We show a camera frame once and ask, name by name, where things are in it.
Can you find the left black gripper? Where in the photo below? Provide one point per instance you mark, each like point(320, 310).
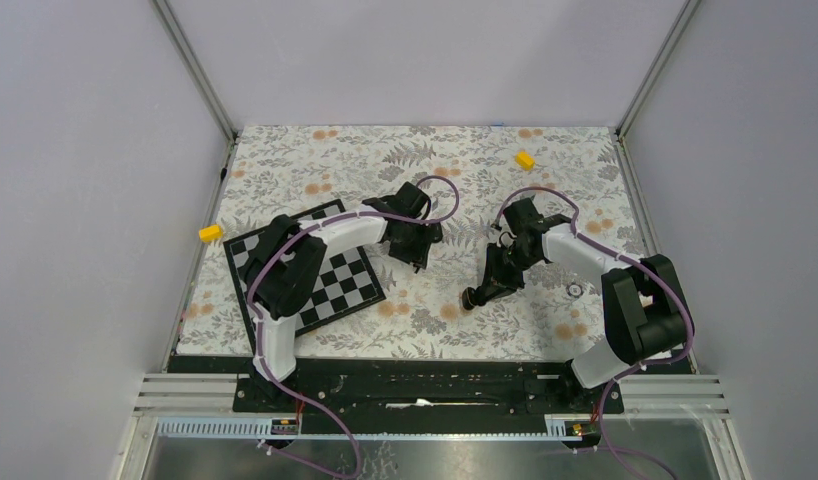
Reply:
point(418, 254)

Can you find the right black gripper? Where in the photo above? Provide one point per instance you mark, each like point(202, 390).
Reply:
point(495, 284)

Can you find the black earbud charging case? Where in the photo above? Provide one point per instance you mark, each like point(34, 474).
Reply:
point(468, 299)

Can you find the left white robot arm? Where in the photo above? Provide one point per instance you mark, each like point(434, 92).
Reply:
point(281, 272)

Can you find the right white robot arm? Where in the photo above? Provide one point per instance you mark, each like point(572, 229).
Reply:
point(644, 311)

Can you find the black white checkerboard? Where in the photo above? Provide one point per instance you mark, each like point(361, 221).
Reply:
point(346, 282)

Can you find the round blue white token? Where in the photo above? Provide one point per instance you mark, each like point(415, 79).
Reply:
point(574, 290)

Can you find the yellow block far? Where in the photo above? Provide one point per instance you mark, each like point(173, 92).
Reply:
point(525, 160)

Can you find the yellow block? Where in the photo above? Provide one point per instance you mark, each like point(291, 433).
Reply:
point(525, 160)
point(210, 233)

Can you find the floral patterned table mat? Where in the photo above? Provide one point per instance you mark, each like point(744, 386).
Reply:
point(468, 172)

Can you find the yellow block left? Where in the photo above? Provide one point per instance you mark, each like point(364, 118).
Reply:
point(210, 233)

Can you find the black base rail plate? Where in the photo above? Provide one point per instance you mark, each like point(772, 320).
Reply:
point(423, 396)

